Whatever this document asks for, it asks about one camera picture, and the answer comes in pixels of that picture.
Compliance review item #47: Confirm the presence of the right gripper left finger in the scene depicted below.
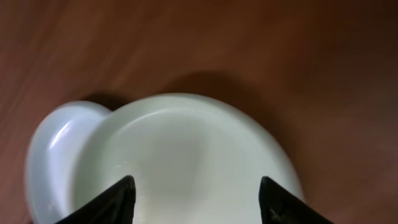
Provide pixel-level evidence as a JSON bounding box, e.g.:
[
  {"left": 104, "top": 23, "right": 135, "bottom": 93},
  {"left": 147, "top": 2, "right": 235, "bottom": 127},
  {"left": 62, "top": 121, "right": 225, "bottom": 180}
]
[{"left": 57, "top": 175, "right": 136, "bottom": 224}]

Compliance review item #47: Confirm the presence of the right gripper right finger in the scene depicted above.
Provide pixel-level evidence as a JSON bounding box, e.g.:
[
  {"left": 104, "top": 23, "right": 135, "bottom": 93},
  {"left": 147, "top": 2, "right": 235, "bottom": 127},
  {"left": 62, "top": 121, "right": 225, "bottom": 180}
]
[{"left": 259, "top": 176, "right": 332, "bottom": 224}]

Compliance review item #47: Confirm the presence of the light blue plate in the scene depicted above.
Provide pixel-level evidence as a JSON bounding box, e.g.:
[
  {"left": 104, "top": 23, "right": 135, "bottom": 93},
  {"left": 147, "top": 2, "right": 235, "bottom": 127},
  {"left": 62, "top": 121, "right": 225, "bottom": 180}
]
[
  {"left": 25, "top": 101, "right": 111, "bottom": 223},
  {"left": 70, "top": 95, "right": 303, "bottom": 223}
]

